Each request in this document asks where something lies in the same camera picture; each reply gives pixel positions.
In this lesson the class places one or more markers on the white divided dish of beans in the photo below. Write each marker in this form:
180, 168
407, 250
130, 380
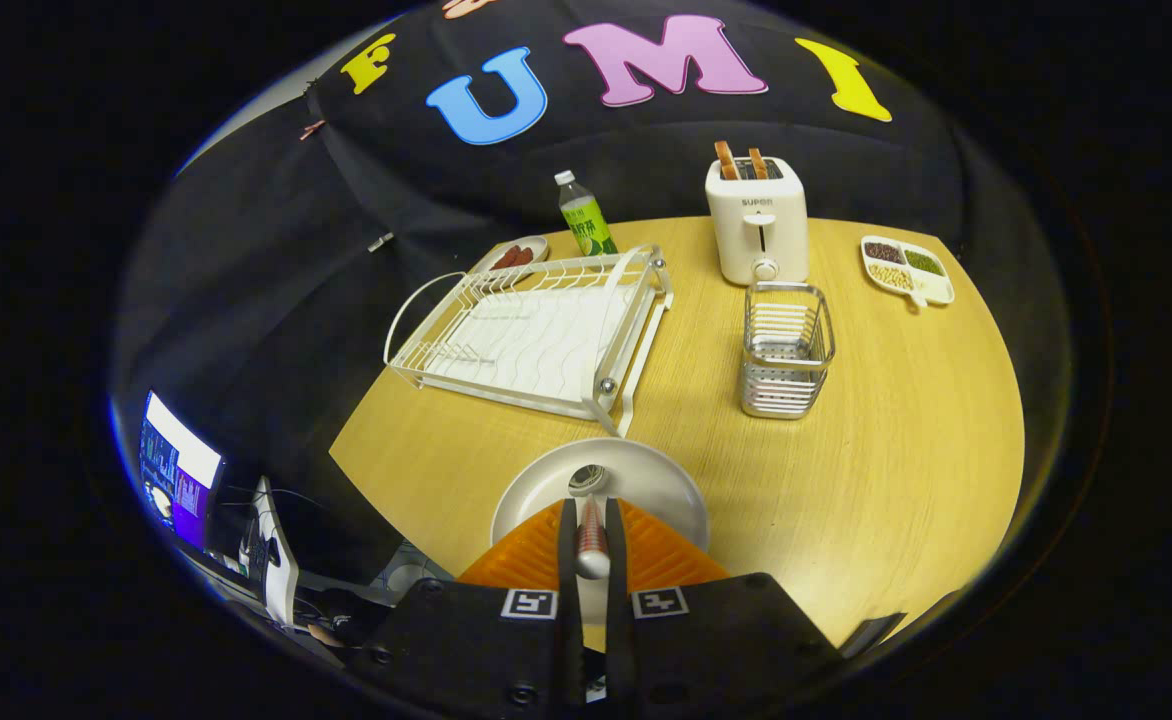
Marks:
908, 272

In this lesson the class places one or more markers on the green label drink bottle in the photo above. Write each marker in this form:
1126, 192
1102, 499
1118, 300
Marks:
586, 225

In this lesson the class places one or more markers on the small plate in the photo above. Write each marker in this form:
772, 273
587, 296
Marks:
538, 243

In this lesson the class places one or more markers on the black tape strip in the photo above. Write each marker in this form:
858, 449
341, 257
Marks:
871, 633

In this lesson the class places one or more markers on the brown toast slice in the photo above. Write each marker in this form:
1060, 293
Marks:
758, 165
726, 162

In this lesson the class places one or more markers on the white curved plastic object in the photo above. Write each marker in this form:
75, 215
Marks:
274, 550

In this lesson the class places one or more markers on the dark red sausage piece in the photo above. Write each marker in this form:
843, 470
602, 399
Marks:
525, 256
506, 258

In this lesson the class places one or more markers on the white toaster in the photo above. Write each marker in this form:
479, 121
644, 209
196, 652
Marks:
756, 230

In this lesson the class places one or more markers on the black backdrop cloth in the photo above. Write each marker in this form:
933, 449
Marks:
346, 300

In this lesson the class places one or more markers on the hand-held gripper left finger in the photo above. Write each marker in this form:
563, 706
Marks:
568, 590

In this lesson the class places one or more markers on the white clip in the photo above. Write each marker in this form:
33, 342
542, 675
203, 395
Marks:
380, 241

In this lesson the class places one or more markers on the computer monitor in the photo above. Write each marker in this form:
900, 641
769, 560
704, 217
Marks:
181, 480

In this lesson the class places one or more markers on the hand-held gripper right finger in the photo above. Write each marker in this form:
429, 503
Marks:
616, 590

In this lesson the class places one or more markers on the pink clip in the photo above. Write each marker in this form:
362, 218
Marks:
312, 129

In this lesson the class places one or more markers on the white round plate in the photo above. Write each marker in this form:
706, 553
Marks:
646, 480

